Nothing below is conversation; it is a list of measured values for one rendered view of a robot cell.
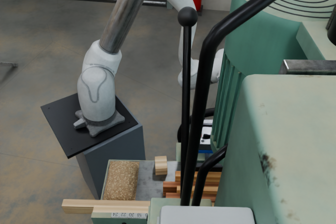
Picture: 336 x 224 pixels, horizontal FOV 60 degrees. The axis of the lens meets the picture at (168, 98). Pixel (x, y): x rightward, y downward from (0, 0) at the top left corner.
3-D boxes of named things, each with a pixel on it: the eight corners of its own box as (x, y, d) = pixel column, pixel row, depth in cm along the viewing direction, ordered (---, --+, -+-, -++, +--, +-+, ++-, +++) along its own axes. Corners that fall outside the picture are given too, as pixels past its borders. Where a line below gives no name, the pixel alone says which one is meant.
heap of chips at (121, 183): (139, 161, 90) (138, 154, 87) (134, 205, 80) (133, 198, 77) (110, 161, 90) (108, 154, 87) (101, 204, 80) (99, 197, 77)
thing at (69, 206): (288, 211, 78) (292, 204, 76) (290, 218, 77) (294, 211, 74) (67, 206, 79) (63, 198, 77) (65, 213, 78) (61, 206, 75)
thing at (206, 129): (224, 127, 92) (226, 115, 88) (228, 156, 84) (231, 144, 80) (182, 127, 92) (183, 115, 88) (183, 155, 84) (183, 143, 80)
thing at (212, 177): (230, 186, 84) (234, 172, 78) (231, 191, 82) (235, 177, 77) (174, 185, 84) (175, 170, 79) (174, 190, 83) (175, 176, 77)
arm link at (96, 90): (79, 123, 132) (71, 86, 116) (83, 95, 144) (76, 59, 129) (115, 121, 133) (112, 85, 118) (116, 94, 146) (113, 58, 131)
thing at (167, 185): (239, 192, 82) (242, 182, 79) (240, 197, 81) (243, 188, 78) (163, 190, 83) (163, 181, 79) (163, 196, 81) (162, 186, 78)
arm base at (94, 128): (66, 117, 141) (64, 109, 137) (107, 99, 151) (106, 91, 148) (84, 142, 131) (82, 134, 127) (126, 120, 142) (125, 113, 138)
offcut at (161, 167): (155, 175, 86) (155, 169, 84) (155, 162, 89) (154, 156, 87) (167, 174, 86) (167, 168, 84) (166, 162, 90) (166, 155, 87)
